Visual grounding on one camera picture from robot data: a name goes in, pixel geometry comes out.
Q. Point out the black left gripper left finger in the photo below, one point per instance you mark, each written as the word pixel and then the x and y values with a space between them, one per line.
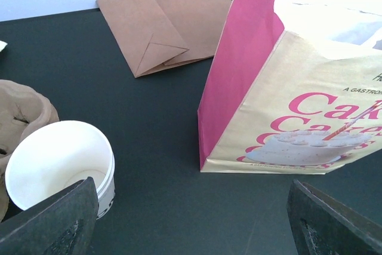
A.
pixel 61 224

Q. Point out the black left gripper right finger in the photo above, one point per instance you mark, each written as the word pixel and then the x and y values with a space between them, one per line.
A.
pixel 322 225

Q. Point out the white paper coffee cup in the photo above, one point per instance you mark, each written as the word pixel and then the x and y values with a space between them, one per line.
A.
pixel 56 156

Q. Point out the cake print paper bag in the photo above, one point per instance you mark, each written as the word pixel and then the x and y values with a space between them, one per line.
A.
pixel 294 87

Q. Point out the brown pulp cup carrier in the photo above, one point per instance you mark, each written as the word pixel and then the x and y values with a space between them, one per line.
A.
pixel 23 111

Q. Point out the brown kraft paper bag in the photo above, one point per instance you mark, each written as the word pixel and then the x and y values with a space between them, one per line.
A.
pixel 155 35

